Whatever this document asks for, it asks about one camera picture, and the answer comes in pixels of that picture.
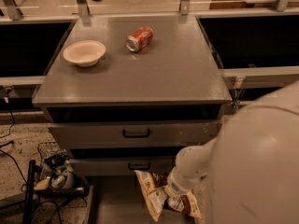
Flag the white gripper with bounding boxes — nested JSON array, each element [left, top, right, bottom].
[[164, 167, 200, 198]]

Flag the brown chip bag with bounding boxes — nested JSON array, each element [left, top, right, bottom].
[[135, 170, 201, 222]]

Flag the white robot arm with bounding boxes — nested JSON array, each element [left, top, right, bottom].
[[165, 81, 299, 224]]

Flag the grey open bottom drawer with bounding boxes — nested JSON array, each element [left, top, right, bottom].
[[84, 175, 195, 224]]

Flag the grey top drawer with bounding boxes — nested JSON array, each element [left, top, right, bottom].
[[49, 120, 221, 149]]

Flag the grey middle drawer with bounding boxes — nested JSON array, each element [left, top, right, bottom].
[[70, 156, 175, 176]]

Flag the grey drawer cabinet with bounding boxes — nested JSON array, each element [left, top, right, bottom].
[[32, 14, 233, 179]]

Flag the red soda can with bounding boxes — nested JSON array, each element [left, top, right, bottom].
[[125, 26, 153, 52]]

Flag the white paper bowl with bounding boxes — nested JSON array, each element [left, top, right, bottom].
[[63, 40, 107, 67]]

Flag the wire basket with clutter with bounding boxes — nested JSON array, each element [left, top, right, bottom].
[[34, 142, 87, 196]]

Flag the metal clamp on rail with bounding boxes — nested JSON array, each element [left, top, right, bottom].
[[233, 77, 246, 111]]

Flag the black stand post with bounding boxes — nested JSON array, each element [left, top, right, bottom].
[[22, 160, 36, 224]]

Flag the black floor cable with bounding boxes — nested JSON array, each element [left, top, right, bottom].
[[0, 109, 29, 185]]

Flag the metal bracket centre left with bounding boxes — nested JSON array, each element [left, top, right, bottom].
[[77, 0, 90, 17]]

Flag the metal bracket far left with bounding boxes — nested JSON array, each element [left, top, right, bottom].
[[3, 0, 23, 21]]

